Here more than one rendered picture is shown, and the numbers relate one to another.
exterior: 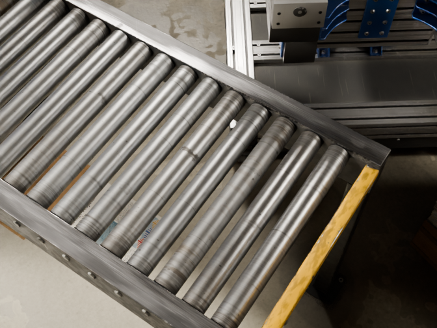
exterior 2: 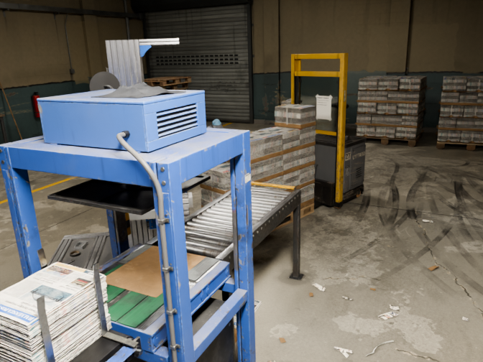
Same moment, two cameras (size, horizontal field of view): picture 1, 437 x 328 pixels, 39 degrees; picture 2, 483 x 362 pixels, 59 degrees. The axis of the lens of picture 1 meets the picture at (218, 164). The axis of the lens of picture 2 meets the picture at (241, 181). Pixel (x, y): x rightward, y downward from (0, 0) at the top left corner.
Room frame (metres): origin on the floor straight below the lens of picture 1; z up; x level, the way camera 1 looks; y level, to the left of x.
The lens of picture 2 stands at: (1.22, 3.22, 1.93)
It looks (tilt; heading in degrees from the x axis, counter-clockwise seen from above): 17 degrees down; 261
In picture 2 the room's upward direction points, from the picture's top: 2 degrees counter-clockwise
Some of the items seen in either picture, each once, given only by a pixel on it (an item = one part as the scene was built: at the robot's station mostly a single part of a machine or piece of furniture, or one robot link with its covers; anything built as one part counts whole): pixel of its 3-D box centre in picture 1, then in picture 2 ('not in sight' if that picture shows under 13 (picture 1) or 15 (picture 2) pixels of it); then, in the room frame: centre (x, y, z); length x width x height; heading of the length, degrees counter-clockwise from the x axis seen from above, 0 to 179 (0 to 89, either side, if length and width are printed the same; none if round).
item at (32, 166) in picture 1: (82, 114); (238, 212); (0.80, 0.30, 0.77); 0.47 x 0.05 x 0.05; 144
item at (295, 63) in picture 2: not in sight; (295, 125); (-0.32, -2.05, 0.97); 0.09 x 0.09 x 1.75; 36
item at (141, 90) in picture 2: not in sight; (139, 88); (1.35, 1.23, 1.78); 0.32 x 0.28 x 0.05; 144
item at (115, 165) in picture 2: not in sight; (129, 147); (1.43, 1.17, 1.50); 0.94 x 0.68 x 0.10; 144
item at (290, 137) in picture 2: not in sight; (278, 140); (0.08, -1.36, 0.95); 0.38 x 0.29 x 0.23; 126
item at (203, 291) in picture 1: (256, 217); (263, 194); (0.53, -0.07, 0.77); 0.47 x 0.05 x 0.05; 144
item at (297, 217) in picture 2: not in sight; (296, 240); (0.26, -0.03, 0.34); 0.06 x 0.06 x 0.68; 54
